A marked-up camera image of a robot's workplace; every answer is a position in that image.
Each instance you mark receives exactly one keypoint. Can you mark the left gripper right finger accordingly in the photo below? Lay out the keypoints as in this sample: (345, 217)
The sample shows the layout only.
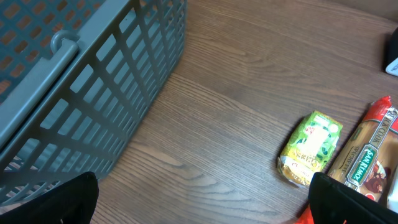
(331, 201)

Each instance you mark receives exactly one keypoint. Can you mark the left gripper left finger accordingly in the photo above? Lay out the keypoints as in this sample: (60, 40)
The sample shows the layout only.
(72, 202)

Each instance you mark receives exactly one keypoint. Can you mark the green yellow snack bar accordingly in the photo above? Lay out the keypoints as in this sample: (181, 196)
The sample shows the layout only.
(309, 148)

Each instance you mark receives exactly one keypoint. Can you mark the white Pantene tube gold cap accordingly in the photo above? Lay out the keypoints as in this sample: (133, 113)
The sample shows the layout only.
(392, 197)

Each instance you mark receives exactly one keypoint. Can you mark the spaghetti pack with red ends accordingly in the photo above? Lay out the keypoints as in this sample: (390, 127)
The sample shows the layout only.
(369, 158)

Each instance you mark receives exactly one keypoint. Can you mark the white barcode scanner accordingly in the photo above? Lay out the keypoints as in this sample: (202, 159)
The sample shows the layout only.
(391, 57)

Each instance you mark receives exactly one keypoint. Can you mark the grey plastic basket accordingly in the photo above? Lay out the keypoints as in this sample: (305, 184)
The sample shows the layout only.
(77, 79)

